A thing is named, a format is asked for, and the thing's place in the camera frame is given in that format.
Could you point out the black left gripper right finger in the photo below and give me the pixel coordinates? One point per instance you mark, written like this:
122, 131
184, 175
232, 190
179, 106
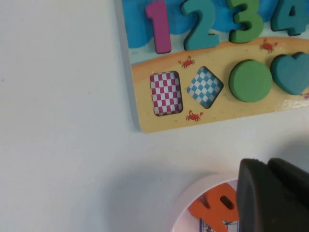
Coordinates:
292, 172

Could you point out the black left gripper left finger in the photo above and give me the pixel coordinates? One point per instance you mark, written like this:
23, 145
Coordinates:
265, 205

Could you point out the magenta number one piece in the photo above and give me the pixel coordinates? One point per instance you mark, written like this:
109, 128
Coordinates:
159, 29

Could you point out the orange number ten piece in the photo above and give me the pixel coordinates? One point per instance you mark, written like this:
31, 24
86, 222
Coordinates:
212, 212

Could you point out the pink plastic bowl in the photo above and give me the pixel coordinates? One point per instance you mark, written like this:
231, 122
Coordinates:
183, 203

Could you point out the teal heart piece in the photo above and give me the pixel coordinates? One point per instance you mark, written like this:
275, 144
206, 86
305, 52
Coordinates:
292, 75

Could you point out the green circle piece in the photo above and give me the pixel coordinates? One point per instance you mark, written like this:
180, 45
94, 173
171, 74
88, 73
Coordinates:
251, 81

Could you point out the colourful wooden puzzle board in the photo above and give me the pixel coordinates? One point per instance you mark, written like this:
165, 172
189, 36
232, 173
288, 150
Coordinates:
217, 55

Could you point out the teal number four piece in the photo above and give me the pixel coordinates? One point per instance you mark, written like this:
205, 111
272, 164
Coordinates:
280, 24

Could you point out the green number three piece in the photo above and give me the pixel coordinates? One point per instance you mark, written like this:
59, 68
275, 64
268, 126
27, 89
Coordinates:
251, 24

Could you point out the teal number two piece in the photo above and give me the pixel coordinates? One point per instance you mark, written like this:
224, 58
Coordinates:
200, 36

